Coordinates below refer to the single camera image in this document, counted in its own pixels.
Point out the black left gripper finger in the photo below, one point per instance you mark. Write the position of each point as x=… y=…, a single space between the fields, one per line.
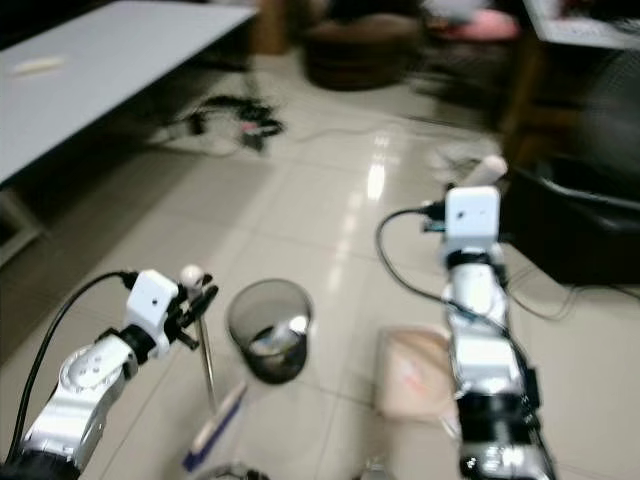
x=189 y=338
x=200 y=298

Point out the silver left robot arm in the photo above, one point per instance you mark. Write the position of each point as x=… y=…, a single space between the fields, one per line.
x=82 y=385

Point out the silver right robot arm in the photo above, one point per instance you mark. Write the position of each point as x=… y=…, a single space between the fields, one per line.
x=490 y=360

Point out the black mesh waste bin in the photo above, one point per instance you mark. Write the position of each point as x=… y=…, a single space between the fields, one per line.
x=270 y=335

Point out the grey robot left leg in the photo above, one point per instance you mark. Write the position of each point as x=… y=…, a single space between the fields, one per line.
x=238 y=472

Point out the grey table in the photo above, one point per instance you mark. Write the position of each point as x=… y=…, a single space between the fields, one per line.
x=100 y=85

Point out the pale flat item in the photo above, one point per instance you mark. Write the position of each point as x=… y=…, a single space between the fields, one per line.
x=40 y=66

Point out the brown round ottoman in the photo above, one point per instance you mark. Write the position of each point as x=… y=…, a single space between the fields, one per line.
x=360 y=52

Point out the black plastic tub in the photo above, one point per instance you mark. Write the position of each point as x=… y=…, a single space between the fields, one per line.
x=570 y=230

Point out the brown wooden furniture leg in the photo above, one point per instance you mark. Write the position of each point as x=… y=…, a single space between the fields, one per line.
x=525 y=95

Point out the pink seat cushion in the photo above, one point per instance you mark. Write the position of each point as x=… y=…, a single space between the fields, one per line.
x=475 y=24

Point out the white table top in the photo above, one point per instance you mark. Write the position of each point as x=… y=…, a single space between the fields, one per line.
x=585 y=28

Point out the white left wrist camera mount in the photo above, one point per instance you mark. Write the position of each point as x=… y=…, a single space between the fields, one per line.
x=150 y=300

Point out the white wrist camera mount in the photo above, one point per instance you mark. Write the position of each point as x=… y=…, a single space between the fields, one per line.
x=473 y=215
x=150 y=300

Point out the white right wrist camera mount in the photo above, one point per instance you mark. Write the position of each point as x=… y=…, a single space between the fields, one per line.
x=473 y=215

